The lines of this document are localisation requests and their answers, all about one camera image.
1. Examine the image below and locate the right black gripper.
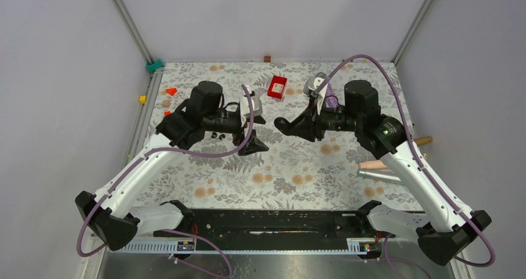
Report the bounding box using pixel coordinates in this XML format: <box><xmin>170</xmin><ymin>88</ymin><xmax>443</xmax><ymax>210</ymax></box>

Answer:
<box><xmin>288</xmin><ymin>96</ymin><xmax>362</xmax><ymax>142</ymax></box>

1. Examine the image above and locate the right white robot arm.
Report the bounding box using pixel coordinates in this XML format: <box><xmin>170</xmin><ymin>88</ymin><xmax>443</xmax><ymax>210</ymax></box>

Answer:
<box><xmin>274</xmin><ymin>80</ymin><xmax>492</xmax><ymax>265</ymax></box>

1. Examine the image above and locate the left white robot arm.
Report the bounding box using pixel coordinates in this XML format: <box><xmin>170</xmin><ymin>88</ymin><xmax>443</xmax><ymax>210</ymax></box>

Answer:
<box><xmin>74</xmin><ymin>81</ymin><xmax>269</xmax><ymax>257</ymax></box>

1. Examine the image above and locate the purple glitter microphone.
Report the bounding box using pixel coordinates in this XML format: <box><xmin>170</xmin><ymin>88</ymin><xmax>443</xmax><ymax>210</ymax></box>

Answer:
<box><xmin>324</xmin><ymin>84</ymin><xmax>339</xmax><ymax>108</ymax></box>

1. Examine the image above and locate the red open box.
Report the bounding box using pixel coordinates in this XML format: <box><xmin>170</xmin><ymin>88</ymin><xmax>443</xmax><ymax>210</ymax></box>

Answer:
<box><xmin>267</xmin><ymin>76</ymin><xmax>288</xmax><ymax>100</ymax></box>

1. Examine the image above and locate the floral patterned mat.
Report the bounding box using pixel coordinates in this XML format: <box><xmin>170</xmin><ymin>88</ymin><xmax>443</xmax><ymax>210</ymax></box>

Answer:
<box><xmin>136</xmin><ymin>61</ymin><xmax>420</xmax><ymax>211</ymax></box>

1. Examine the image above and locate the silver metal cylinder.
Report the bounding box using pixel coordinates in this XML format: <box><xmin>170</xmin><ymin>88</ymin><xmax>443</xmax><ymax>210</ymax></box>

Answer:
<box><xmin>357</xmin><ymin>170</ymin><xmax>401</xmax><ymax>184</ymax></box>

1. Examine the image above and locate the pink cylinder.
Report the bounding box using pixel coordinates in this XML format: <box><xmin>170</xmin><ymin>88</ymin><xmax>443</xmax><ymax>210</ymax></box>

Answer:
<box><xmin>359</xmin><ymin>160</ymin><xmax>389</xmax><ymax>170</ymax></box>

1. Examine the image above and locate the orange triangular block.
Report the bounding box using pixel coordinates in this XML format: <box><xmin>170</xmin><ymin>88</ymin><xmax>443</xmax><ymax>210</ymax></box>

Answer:
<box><xmin>165</xmin><ymin>87</ymin><xmax>177</xmax><ymax>96</ymax></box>

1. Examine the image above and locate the teal block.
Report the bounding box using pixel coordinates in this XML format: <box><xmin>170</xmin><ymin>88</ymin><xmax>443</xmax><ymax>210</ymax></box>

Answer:
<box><xmin>145</xmin><ymin>59</ymin><xmax>164</xmax><ymax>73</ymax></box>

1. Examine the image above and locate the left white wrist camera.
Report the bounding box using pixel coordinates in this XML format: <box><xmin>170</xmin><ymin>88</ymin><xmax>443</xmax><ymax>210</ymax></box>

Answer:
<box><xmin>239</xmin><ymin>91</ymin><xmax>263</xmax><ymax>118</ymax></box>

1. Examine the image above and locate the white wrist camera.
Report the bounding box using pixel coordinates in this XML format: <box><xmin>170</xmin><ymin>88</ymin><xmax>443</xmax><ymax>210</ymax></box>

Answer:
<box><xmin>303</xmin><ymin>73</ymin><xmax>327</xmax><ymax>115</ymax></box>
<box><xmin>239</xmin><ymin>91</ymin><xmax>263</xmax><ymax>118</ymax></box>

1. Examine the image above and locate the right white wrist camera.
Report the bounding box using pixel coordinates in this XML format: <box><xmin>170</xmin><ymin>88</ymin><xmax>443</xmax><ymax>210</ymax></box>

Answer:
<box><xmin>303</xmin><ymin>73</ymin><xmax>327</xmax><ymax>115</ymax></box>

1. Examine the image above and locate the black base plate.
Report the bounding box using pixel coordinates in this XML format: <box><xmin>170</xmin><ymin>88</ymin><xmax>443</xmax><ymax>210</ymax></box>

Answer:
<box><xmin>153</xmin><ymin>208</ymin><xmax>387</xmax><ymax>252</ymax></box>

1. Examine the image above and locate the wooden handle stick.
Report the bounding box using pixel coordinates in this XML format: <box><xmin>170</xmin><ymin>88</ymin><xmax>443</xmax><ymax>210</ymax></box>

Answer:
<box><xmin>413</xmin><ymin>136</ymin><xmax>433</xmax><ymax>147</ymax></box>

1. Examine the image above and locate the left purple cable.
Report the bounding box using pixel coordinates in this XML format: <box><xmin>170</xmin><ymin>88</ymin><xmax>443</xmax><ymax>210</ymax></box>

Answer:
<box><xmin>76</xmin><ymin>84</ymin><xmax>256</xmax><ymax>279</ymax></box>

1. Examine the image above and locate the purple cable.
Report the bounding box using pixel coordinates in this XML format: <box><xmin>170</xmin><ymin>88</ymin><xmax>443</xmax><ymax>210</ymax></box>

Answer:
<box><xmin>312</xmin><ymin>54</ymin><xmax>497</xmax><ymax>279</ymax></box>
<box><xmin>76</xmin><ymin>84</ymin><xmax>256</xmax><ymax>279</ymax></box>

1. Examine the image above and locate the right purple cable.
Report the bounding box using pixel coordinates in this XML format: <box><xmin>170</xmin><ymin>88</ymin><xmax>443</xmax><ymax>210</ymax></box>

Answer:
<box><xmin>312</xmin><ymin>54</ymin><xmax>497</xmax><ymax>279</ymax></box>

